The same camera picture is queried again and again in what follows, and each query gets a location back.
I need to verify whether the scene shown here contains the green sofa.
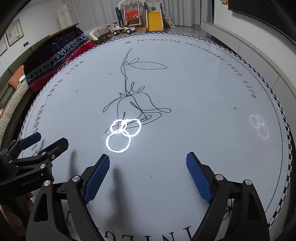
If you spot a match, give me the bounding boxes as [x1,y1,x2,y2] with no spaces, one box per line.
[0,35,50,109]

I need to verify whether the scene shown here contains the white toy ride-on car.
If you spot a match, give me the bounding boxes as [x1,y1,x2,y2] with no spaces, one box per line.
[112,21,136,36]

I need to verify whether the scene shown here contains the yellow toy slide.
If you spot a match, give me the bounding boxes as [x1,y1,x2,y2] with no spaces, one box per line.
[144,2,175,32]

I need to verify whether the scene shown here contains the red patterned blanket table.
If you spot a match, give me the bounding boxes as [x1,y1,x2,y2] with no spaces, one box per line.
[23,26,94,92]

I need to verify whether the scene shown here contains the long white tv cabinet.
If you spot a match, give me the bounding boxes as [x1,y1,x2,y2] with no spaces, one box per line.
[200,21,296,112]

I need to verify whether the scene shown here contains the orange cushion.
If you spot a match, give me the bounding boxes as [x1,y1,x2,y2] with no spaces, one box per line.
[8,65,25,90]

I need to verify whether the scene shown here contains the framed wall picture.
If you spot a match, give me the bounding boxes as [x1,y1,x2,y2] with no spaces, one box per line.
[6,19,24,47]

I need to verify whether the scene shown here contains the black wall television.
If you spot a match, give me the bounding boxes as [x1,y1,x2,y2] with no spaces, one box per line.
[228,0,295,39]

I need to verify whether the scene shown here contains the beige quilted sofa cover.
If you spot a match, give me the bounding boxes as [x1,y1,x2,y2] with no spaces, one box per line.
[0,80,29,144]

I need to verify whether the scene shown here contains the white curtain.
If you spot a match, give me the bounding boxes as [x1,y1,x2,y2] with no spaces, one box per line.
[57,1,215,32]

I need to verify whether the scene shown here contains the cartoon wall stickers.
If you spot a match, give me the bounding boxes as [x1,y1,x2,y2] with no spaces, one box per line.
[221,0,229,5]

